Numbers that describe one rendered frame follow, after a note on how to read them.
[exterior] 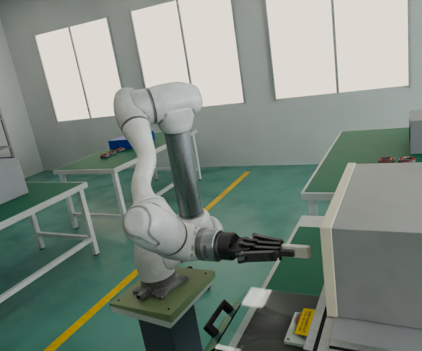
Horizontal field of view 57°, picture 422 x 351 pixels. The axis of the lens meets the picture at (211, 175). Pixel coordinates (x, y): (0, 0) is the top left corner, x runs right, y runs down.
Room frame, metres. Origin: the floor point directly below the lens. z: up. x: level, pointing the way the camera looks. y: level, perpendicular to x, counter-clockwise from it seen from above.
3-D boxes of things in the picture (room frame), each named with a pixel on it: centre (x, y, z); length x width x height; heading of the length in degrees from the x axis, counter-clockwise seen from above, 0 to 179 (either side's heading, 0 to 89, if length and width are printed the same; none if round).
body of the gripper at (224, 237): (0.94, -0.04, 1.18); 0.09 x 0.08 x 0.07; 62
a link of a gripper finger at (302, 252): (0.86, -0.18, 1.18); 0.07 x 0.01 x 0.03; 62
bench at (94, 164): (5.01, 0.94, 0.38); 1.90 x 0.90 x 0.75; 152
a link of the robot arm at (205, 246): (0.97, 0.03, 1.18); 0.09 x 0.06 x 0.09; 152
